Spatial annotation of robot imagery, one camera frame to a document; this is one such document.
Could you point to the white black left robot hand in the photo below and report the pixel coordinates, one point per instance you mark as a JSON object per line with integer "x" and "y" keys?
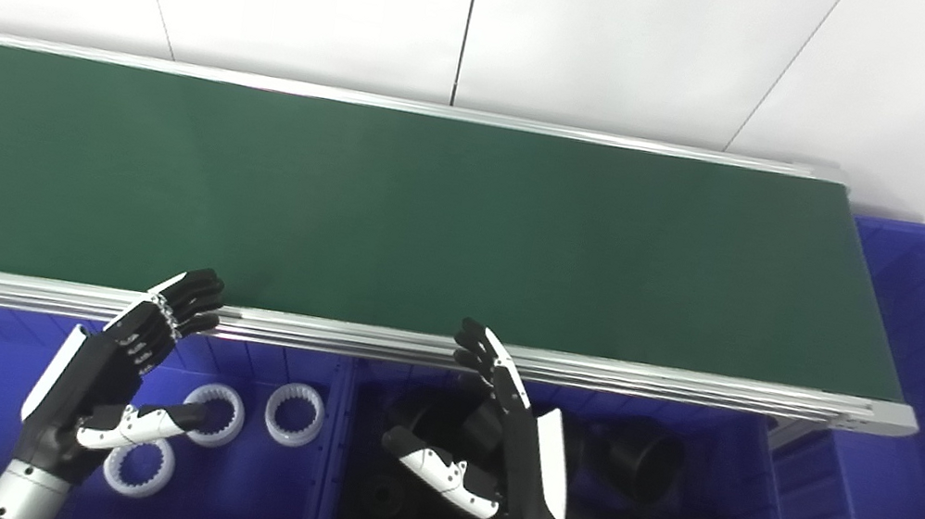
{"x": 97, "y": 367}

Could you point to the green conveyor belt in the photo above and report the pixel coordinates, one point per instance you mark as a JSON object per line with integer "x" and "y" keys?
{"x": 640, "y": 378}
{"x": 430, "y": 226}

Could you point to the blue bin with white rings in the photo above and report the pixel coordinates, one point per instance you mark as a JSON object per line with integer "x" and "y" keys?
{"x": 261, "y": 508}

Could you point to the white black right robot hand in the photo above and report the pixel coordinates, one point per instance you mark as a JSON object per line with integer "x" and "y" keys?
{"x": 528, "y": 487}

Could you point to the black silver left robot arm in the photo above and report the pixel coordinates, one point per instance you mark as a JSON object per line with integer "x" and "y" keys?
{"x": 23, "y": 496}

